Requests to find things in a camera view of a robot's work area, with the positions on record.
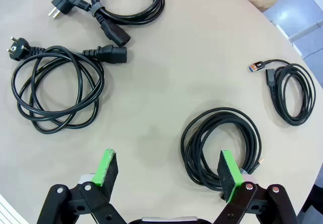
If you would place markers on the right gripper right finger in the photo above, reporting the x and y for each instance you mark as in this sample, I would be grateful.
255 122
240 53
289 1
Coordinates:
227 173

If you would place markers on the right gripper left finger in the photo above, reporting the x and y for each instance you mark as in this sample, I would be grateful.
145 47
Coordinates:
106 171

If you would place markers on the aluminium frame rail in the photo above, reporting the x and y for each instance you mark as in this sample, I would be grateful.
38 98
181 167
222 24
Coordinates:
7 214

